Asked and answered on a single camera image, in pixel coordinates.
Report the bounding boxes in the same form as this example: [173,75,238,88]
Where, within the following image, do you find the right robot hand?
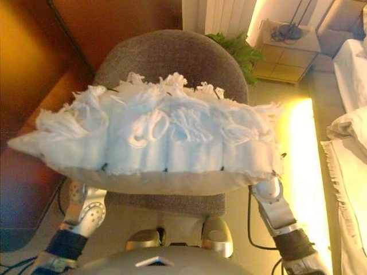
[248,174,298,230]

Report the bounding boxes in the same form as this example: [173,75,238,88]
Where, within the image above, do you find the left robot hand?
[63,183,107,233]

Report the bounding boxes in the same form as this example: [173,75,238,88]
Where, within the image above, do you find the white fringed square cushion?
[7,71,287,196]

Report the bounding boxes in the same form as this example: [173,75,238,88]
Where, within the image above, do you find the silver left robot leg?
[124,228,162,253]

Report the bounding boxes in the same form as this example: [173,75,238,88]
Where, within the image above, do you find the white fringed bed throw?
[320,139,367,275]

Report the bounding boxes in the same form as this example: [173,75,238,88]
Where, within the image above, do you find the grey robot torso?
[77,245,287,275]

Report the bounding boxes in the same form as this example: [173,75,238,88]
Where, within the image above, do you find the white crumpled duvet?
[326,107,367,144]

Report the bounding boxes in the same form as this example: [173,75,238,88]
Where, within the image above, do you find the light wooden nightstand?
[253,18,325,85]

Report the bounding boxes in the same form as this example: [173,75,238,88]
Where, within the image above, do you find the bed with white sheet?
[317,0,367,275]

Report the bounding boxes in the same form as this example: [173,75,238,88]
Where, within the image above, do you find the green leafy plant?
[205,32,265,86]

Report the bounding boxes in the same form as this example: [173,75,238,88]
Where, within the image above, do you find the grey fabric tub armchair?
[93,30,249,216]

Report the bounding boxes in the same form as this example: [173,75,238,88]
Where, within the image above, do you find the white ribbed radiator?
[204,0,251,36]

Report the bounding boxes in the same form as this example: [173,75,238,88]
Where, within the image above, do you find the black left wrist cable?
[56,182,69,219]

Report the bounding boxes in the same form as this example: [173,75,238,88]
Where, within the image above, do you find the black floor cable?
[0,256,38,272]

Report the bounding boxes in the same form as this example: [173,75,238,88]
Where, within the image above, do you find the black cables on table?
[270,0,311,44]

